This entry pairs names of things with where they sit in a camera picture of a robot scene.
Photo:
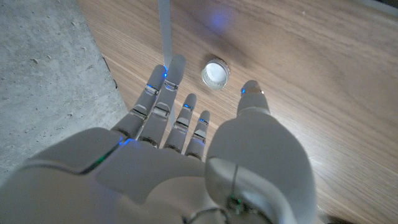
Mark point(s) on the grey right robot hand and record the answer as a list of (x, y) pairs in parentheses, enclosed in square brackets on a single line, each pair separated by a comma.
[(155, 174)]

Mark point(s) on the white bottle cap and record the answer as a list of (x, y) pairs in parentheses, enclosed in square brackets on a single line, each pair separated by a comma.
[(215, 74)]

